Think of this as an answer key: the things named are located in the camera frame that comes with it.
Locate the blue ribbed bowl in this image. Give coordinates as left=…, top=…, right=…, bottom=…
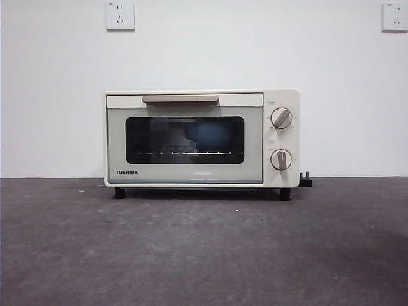
left=188, top=126, right=232, bottom=150

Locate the white wall socket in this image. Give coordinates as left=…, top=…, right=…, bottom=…
left=381, top=3, right=408, bottom=32
left=106, top=1, right=135, bottom=31

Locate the oven door with beige handle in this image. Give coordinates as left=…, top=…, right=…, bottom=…
left=106, top=92, right=265, bottom=185

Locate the metal wire oven rack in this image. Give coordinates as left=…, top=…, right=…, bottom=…
left=137, top=151, right=235, bottom=157

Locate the beige oven knob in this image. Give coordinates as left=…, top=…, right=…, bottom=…
left=270, top=149, right=293, bottom=171
left=270, top=107, right=293, bottom=129

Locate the cream Toshiba toaster oven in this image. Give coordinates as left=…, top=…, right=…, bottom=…
left=102, top=89, right=301, bottom=201

